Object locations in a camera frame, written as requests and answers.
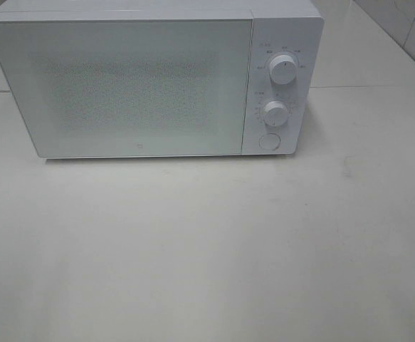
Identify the white microwave door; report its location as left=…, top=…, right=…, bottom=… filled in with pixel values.
left=0, top=18, right=253, bottom=159

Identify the white microwave oven body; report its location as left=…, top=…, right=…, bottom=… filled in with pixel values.
left=0, top=1, right=324, bottom=156

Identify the round white door button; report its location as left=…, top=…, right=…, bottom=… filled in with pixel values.
left=259, top=133, right=280, bottom=150

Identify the white upper power knob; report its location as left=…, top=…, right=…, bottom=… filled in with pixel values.
left=268, top=52, right=298, bottom=85

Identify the white timer knob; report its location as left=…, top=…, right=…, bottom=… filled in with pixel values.
left=262, top=100, right=290, bottom=127

